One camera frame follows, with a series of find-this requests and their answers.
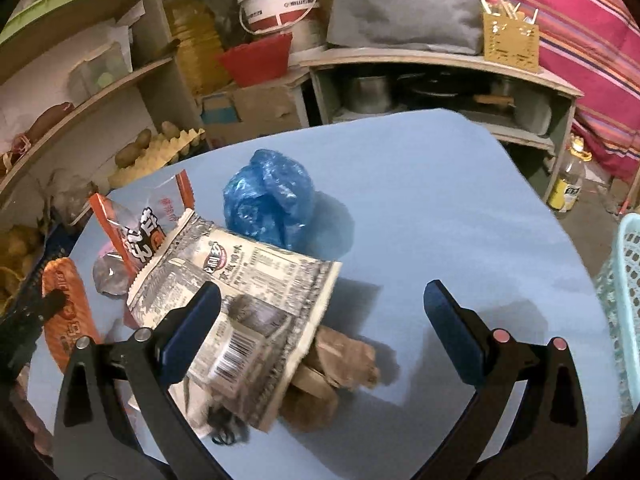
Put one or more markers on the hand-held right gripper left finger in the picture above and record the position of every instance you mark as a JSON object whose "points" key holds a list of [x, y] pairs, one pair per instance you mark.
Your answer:
{"points": [[190, 332]]}

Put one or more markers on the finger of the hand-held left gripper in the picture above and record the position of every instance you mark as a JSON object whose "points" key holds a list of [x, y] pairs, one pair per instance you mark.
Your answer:
{"points": [[30, 317]]}

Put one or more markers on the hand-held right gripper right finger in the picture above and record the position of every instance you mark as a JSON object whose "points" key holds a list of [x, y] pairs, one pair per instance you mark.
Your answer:
{"points": [[452, 332]]}

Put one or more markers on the orange snack packet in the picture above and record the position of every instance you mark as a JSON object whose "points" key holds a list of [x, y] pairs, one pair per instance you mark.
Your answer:
{"points": [[62, 290]]}

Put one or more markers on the white printed snack wrapper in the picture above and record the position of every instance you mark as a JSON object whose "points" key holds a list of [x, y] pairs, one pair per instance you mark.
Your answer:
{"points": [[250, 300]]}

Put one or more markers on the brown scouring pad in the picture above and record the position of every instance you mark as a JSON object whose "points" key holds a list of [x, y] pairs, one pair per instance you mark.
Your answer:
{"points": [[345, 360]]}

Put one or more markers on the teal plastic basket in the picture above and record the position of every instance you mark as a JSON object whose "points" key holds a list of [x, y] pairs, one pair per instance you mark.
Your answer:
{"points": [[622, 300]]}

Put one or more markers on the orange clear snack wrapper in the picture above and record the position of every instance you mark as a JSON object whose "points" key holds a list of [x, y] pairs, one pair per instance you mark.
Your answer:
{"points": [[127, 230]]}

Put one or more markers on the clear plastic food bag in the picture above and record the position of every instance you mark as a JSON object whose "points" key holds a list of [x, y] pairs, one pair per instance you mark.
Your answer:
{"points": [[77, 195]]}

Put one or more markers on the blue plastic bag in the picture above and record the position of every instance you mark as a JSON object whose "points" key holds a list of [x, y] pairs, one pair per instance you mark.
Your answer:
{"points": [[270, 195]]}

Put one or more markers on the yellow egg tray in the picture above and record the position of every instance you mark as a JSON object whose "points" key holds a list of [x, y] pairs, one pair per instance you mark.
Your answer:
{"points": [[160, 152]]}

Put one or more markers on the clear plastic bottle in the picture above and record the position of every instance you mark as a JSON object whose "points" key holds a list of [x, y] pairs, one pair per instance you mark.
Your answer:
{"points": [[567, 185]]}

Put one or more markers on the brown potato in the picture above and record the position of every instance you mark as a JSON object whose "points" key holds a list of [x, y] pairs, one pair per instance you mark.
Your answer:
{"points": [[170, 130], [144, 139], [129, 154]]}

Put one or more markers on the sweet potato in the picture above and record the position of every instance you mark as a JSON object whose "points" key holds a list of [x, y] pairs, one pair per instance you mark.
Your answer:
{"points": [[50, 120]]}

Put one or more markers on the grey lidded pot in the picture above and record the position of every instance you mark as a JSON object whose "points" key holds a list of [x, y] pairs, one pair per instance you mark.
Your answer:
{"points": [[532, 110]]}

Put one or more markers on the cardboard box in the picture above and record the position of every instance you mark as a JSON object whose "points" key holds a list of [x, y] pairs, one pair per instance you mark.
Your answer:
{"points": [[260, 105]]}

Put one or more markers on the black wok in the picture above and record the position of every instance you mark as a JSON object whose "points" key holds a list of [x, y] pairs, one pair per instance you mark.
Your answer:
{"points": [[440, 91]]}

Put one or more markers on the metal pot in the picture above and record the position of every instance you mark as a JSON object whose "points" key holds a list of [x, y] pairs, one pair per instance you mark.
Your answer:
{"points": [[369, 95]]}

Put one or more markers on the wooden shelf unit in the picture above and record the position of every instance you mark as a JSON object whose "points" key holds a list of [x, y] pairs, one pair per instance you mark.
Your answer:
{"points": [[145, 67]]}

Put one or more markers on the wooden cabinet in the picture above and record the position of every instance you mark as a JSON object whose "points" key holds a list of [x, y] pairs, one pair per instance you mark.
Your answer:
{"points": [[440, 62]]}

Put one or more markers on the red plastic basket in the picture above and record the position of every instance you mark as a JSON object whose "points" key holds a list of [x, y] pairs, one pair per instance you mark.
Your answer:
{"points": [[255, 60]]}

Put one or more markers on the yellow cooking oil bottle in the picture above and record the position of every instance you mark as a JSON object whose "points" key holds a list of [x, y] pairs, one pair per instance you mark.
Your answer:
{"points": [[195, 40]]}

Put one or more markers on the yellow chopstick holder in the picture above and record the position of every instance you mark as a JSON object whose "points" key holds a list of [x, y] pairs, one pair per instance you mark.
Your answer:
{"points": [[510, 42]]}

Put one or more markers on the green plastic tray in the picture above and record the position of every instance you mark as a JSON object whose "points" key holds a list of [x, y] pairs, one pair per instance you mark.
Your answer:
{"points": [[35, 15]]}

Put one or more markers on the pink striped cloth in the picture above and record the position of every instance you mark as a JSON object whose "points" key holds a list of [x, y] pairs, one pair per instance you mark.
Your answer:
{"points": [[585, 35]]}

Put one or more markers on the grey cloth bag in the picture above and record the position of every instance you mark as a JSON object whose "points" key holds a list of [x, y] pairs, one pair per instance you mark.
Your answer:
{"points": [[405, 5]]}

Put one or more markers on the white plastic bucket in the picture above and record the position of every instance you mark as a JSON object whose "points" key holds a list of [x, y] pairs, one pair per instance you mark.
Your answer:
{"points": [[280, 5]]}

